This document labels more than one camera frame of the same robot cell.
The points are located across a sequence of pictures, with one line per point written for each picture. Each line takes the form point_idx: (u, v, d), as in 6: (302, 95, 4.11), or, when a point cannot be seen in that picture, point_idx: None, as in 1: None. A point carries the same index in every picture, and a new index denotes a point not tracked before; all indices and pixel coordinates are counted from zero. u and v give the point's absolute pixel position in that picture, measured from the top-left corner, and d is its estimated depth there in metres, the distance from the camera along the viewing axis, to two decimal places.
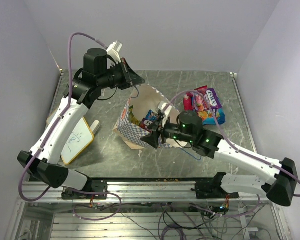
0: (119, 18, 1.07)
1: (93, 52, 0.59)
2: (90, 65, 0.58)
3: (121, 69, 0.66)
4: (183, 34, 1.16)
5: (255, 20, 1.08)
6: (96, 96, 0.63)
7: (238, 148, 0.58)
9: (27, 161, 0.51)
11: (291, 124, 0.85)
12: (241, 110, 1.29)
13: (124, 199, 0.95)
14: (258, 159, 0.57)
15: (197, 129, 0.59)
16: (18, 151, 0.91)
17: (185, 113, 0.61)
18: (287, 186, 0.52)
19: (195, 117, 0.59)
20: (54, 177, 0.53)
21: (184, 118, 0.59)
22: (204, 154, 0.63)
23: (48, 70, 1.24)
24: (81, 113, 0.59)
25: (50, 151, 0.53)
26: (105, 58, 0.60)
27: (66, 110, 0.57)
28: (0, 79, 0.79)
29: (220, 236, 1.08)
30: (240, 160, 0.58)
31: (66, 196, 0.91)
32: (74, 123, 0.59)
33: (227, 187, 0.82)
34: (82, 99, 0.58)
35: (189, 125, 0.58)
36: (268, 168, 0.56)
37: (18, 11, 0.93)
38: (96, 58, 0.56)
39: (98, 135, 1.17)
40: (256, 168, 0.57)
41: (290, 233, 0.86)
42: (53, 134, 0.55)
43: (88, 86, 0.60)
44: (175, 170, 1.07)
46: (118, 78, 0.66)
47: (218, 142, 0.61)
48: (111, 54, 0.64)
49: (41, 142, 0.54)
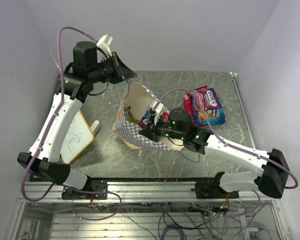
0: (119, 17, 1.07)
1: (81, 44, 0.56)
2: (80, 58, 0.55)
3: (113, 62, 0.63)
4: (183, 34, 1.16)
5: (255, 20, 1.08)
6: (88, 90, 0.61)
7: (226, 142, 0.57)
9: (27, 161, 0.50)
11: (291, 124, 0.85)
12: (241, 109, 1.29)
13: (124, 199, 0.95)
14: (246, 151, 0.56)
15: (187, 126, 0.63)
16: (18, 151, 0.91)
17: (175, 110, 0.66)
18: (274, 177, 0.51)
19: (184, 114, 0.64)
20: (56, 175, 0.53)
21: (174, 116, 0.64)
22: (195, 150, 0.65)
23: (49, 71, 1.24)
24: (75, 109, 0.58)
25: (49, 149, 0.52)
26: (95, 50, 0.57)
27: (60, 107, 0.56)
28: (0, 79, 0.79)
29: (220, 236, 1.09)
30: (229, 153, 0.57)
31: (66, 196, 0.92)
32: (70, 119, 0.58)
33: (225, 186, 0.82)
34: (75, 94, 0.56)
35: (178, 122, 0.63)
36: (256, 159, 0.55)
37: (18, 11, 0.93)
38: (85, 50, 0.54)
39: (98, 135, 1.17)
40: (244, 159, 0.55)
41: (290, 233, 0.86)
42: (50, 132, 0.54)
43: (79, 79, 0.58)
44: (175, 170, 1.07)
46: (109, 72, 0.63)
47: (207, 138, 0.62)
48: (101, 47, 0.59)
49: (39, 141, 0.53)
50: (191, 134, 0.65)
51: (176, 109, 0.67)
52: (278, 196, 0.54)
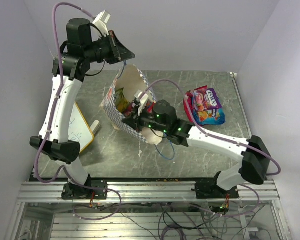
0: (119, 17, 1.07)
1: (75, 22, 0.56)
2: (75, 35, 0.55)
3: (109, 42, 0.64)
4: (183, 34, 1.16)
5: (255, 20, 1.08)
6: (86, 69, 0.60)
7: (207, 132, 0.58)
9: (39, 144, 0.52)
11: (292, 125, 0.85)
12: (241, 110, 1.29)
13: (124, 198, 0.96)
14: (226, 139, 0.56)
15: (171, 119, 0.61)
16: (18, 151, 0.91)
17: (159, 103, 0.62)
18: (254, 163, 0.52)
19: (169, 107, 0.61)
20: (69, 153, 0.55)
21: (158, 108, 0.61)
22: (179, 143, 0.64)
23: (48, 70, 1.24)
24: (76, 89, 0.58)
25: (58, 131, 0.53)
26: (89, 28, 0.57)
27: (61, 89, 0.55)
28: None
29: (220, 236, 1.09)
30: (211, 143, 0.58)
31: (66, 196, 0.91)
32: (72, 100, 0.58)
33: (222, 185, 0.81)
34: (74, 73, 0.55)
35: (162, 115, 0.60)
36: (236, 147, 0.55)
37: (18, 11, 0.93)
38: (79, 26, 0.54)
39: (98, 135, 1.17)
40: (225, 148, 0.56)
41: (290, 233, 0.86)
42: (56, 115, 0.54)
43: (76, 58, 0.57)
44: (175, 170, 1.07)
46: (105, 52, 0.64)
47: (189, 130, 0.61)
48: (97, 26, 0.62)
49: (47, 125, 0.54)
50: (174, 126, 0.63)
51: (159, 101, 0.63)
52: (261, 182, 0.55)
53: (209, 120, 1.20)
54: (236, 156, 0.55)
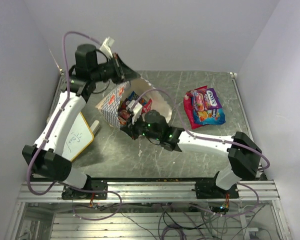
0: (119, 18, 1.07)
1: (82, 48, 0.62)
2: (82, 61, 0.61)
3: (113, 63, 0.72)
4: (183, 34, 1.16)
5: (255, 20, 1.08)
6: (92, 89, 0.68)
7: (194, 135, 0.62)
9: (33, 153, 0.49)
11: (292, 125, 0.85)
12: (241, 110, 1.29)
13: (124, 198, 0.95)
14: (211, 139, 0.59)
15: (162, 127, 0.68)
16: (18, 151, 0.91)
17: (150, 113, 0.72)
18: (238, 156, 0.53)
19: (158, 116, 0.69)
20: (58, 169, 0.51)
21: (149, 118, 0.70)
22: (172, 149, 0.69)
23: (49, 70, 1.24)
24: (80, 105, 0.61)
25: (55, 141, 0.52)
26: (95, 52, 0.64)
27: (67, 103, 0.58)
28: None
29: (220, 236, 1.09)
30: (199, 144, 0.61)
31: (66, 195, 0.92)
32: (75, 114, 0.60)
33: (221, 184, 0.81)
34: (81, 92, 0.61)
35: (152, 123, 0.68)
36: (221, 145, 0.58)
37: (18, 11, 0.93)
38: (87, 52, 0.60)
39: (98, 135, 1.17)
40: (212, 147, 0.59)
41: (290, 233, 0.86)
42: (56, 125, 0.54)
43: (84, 80, 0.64)
44: (175, 170, 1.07)
46: (109, 73, 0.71)
47: (179, 135, 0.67)
48: (103, 50, 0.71)
49: (45, 134, 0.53)
50: (166, 134, 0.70)
51: (150, 112, 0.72)
52: (253, 175, 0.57)
53: (209, 120, 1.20)
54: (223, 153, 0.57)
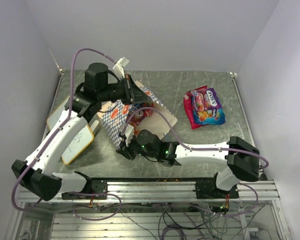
0: (119, 18, 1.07)
1: (93, 67, 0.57)
2: (90, 81, 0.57)
3: (124, 85, 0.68)
4: (183, 34, 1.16)
5: (255, 20, 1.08)
6: (96, 110, 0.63)
7: (190, 147, 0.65)
9: (21, 170, 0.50)
11: (292, 125, 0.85)
12: (241, 110, 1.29)
13: (124, 199, 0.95)
14: (208, 149, 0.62)
15: (156, 145, 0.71)
16: (18, 151, 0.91)
17: (141, 133, 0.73)
18: (238, 162, 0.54)
19: (149, 135, 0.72)
20: (45, 191, 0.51)
21: (141, 139, 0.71)
22: (170, 164, 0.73)
23: (49, 71, 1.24)
24: (80, 126, 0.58)
25: (46, 161, 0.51)
26: (106, 73, 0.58)
27: (66, 122, 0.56)
28: None
29: (220, 236, 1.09)
30: (198, 155, 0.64)
31: (66, 196, 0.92)
32: (73, 134, 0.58)
33: (221, 185, 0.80)
34: (83, 113, 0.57)
35: (147, 144, 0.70)
36: (218, 153, 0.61)
37: (18, 11, 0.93)
38: (96, 74, 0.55)
39: (98, 135, 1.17)
40: (210, 156, 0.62)
41: (290, 233, 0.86)
42: (51, 144, 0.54)
43: (89, 100, 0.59)
44: (174, 170, 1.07)
46: (119, 94, 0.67)
47: (175, 149, 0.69)
48: (115, 68, 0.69)
49: (37, 152, 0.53)
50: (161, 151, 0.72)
51: (142, 132, 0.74)
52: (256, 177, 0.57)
53: (209, 120, 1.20)
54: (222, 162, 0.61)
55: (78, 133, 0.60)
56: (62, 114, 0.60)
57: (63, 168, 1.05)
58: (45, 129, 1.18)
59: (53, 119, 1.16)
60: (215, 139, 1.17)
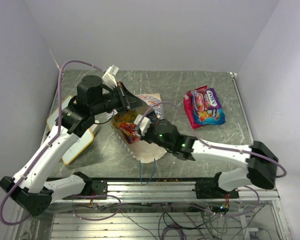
0: (119, 18, 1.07)
1: (86, 80, 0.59)
2: (83, 95, 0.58)
3: (118, 93, 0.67)
4: (183, 34, 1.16)
5: (256, 20, 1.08)
6: (89, 124, 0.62)
7: (210, 144, 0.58)
9: (8, 187, 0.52)
11: (292, 125, 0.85)
12: (241, 110, 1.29)
13: (124, 199, 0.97)
14: (229, 149, 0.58)
15: (174, 137, 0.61)
16: (18, 151, 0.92)
17: (160, 123, 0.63)
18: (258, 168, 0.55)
19: (170, 125, 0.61)
20: (32, 208, 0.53)
21: (160, 128, 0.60)
22: (185, 159, 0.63)
23: (48, 70, 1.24)
24: (70, 142, 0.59)
25: (33, 179, 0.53)
26: (99, 87, 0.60)
27: (56, 139, 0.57)
28: (0, 80, 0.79)
29: (220, 237, 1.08)
30: (213, 154, 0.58)
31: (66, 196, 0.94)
32: (64, 150, 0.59)
33: (224, 185, 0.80)
34: (73, 129, 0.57)
35: (165, 134, 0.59)
36: (239, 155, 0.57)
37: (18, 12, 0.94)
38: (89, 88, 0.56)
39: (98, 135, 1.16)
40: (229, 157, 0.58)
41: (290, 233, 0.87)
42: (38, 162, 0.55)
43: (81, 115, 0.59)
44: (174, 170, 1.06)
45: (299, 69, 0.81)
46: (114, 103, 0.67)
47: (193, 144, 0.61)
48: (106, 79, 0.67)
49: (25, 169, 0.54)
50: (179, 144, 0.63)
51: (161, 120, 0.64)
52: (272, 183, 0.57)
53: (209, 120, 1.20)
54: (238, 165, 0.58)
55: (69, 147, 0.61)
56: (52, 128, 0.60)
57: (63, 168, 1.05)
58: (45, 129, 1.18)
59: (53, 119, 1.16)
60: (216, 139, 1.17)
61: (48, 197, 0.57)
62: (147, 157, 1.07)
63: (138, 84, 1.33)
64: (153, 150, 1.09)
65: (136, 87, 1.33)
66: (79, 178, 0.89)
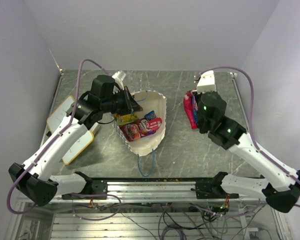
0: (119, 18, 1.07)
1: (102, 77, 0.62)
2: (97, 90, 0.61)
3: (124, 96, 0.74)
4: (183, 33, 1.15)
5: (256, 20, 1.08)
6: (96, 119, 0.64)
7: (259, 149, 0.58)
9: (18, 173, 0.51)
11: (292, 124, 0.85)
12: (241, 110, 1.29)
13: (124, 199, 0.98)
14: (277, 166, 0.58)
15: (218, 115, 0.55)
16: (18, 150, 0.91)
17: (208, 94, 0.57)
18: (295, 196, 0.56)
19: (219, 100, 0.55)
20: (39, 195, 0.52)
21: (207, 101, 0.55)
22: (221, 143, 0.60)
23: (48, 70, 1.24)
24: (80, 132, 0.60)
25: (43, 166, 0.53)
26: (112, 85, 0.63)
27: (66, 128, 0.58)
28: (0, 79, 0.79)
29: (220, 236, 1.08)
30: (258, 160, 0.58)
31: (66, 196, 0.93)
32: (72, 140, 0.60)
33: (226, 187, 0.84)
34: (83, 120, 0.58)
35: (210, 108, 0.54)
36: (284, 176, 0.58)
37: (18, 11, 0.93)
38: (103, 84, 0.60)
39: (98, 135, 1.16)
40: (273, 173, 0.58)
41: (290, 233, 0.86)
42: (49, 150, 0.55)
43: (91, 108, 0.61)
44: (174, 169, 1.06)
45: None
46: (120, 103, 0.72)
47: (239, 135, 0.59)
48: (116, 81, 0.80)
49: (35, 156, 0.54)
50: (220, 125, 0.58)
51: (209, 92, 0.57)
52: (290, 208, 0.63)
53: None
54: (274, 181, 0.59)
55: (77, 139, 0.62)
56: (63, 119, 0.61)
57: (63, 168, 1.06)
58: (45, 129, 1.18)
59: (53, 119, 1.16)
60: None
61: (54, 188, 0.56)
62: (145, 151, 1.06)
63: (138, 84, 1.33)
64: (152, 142, 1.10)
65: (136, 87, 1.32)
66: (80, 177, 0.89)
